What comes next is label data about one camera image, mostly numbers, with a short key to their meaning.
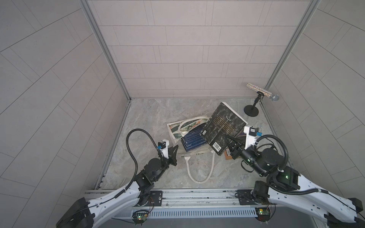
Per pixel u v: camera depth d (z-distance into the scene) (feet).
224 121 1.95
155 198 2.33
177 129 2.59
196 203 2.31
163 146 2.11
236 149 1.71
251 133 1.68
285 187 1.49
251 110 3.53
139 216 2.12
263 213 2.23
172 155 2.19
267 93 2.92
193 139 2.79
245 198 2.26
